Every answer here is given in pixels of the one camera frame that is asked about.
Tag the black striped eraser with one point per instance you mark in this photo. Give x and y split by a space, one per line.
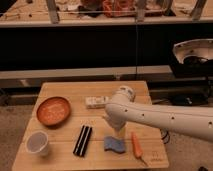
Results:
82 142

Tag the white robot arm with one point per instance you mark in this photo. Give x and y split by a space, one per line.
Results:
196 122

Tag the blue cloth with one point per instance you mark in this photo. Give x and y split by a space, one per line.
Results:
114 144

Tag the orange plate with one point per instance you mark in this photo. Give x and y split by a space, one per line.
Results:
53 111

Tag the orange carrot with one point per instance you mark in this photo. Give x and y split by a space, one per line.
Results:
137 150

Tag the orange object on shelf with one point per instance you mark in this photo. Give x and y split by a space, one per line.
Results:
118 8

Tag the clear plastic cup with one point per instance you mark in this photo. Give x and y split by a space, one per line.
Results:
38 144

